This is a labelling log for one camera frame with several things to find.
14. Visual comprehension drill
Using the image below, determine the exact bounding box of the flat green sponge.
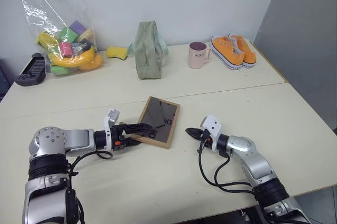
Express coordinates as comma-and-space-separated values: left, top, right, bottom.
49, 64, 71, 75

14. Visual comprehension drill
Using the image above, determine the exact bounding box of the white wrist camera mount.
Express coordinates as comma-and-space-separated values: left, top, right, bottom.
201, 114, 223, 142
103, 108, 121, 152

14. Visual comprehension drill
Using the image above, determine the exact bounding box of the grey partition panel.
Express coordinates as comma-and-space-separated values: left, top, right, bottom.
253, 0, 337, 137

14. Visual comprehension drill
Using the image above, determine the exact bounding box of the wooden picture frame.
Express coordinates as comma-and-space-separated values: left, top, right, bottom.
131, 95, 181, 150

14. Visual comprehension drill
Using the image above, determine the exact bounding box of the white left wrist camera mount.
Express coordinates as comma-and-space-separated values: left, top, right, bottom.
103, 108, 121, 152

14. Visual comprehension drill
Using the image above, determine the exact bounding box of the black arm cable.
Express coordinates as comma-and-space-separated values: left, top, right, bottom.
196, 139, 260, 196
67, 150, 114, 183

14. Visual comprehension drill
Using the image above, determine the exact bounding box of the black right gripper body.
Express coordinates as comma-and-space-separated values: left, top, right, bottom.
197, 129, 213, 150

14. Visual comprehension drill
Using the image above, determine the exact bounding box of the yellow sponge with dark base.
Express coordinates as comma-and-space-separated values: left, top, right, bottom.
105, 46, 128, 61

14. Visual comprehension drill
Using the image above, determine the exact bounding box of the black sponge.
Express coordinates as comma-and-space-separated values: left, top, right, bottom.
78, 38, 93, 51

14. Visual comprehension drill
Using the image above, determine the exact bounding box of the olive green fabric pouch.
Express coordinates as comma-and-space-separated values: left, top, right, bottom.
128, 20, 169, 80

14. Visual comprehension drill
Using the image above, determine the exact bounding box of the pink mug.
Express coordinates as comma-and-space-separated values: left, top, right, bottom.
187, 41, 212, 70

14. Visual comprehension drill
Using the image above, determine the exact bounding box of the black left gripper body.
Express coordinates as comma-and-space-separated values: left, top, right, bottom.
109, 122, 133, 152

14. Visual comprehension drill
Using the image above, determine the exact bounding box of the orange canvas sneaker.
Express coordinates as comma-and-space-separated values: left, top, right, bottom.
210, 34, 244, 71
228, 33, 256, 70

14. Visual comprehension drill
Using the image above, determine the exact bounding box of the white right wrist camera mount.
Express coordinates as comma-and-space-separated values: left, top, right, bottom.
201, 114, 223, 142

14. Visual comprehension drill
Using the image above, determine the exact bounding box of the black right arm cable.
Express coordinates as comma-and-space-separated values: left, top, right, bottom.
196, 139, 260, 196

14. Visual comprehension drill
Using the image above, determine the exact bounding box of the orange-yellow plush toy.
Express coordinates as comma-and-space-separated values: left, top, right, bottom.
78, 54, 104, 71

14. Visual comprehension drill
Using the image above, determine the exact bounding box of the clear plastic bag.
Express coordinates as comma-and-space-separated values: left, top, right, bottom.
19, 0, 105, 76

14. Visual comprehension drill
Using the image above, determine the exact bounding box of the pink sponge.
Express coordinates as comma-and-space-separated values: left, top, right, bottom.
58, 41, 73, 57

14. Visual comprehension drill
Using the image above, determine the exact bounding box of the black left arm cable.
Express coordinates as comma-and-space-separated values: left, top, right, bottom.
67, 150, 114, 183

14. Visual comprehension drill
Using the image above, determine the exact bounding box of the long yellow plush banana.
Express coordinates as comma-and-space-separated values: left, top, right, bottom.
49, 48, 97, 67

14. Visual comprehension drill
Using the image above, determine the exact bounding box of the black plastic holder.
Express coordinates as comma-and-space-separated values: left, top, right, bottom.
15, 52, 47, 87

